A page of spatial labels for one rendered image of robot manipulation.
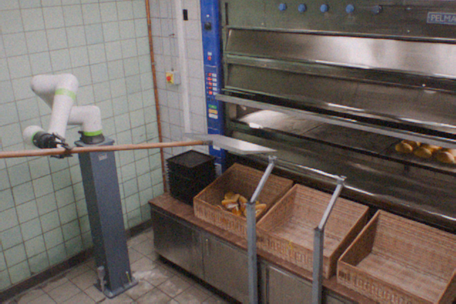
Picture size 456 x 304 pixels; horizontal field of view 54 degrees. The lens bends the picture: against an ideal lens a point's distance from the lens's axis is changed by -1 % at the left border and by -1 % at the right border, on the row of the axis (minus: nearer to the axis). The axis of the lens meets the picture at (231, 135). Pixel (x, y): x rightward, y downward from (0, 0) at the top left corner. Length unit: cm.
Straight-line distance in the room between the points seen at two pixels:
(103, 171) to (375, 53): 194
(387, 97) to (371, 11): 49
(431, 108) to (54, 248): 296
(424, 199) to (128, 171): 247
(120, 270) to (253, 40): 198
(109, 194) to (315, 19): 184
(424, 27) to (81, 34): 240
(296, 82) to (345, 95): 38
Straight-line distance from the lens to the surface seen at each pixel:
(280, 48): 304
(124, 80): 390
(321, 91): 291
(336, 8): 280
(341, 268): 267
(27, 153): 219
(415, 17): 260
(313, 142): 304
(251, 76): 325
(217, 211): 317
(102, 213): 336
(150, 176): 427
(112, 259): 357
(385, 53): 268
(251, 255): 291
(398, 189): 286
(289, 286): 291
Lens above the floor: 224
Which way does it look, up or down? 20 degrees down
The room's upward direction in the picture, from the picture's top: 2 degrees counter-clockwise
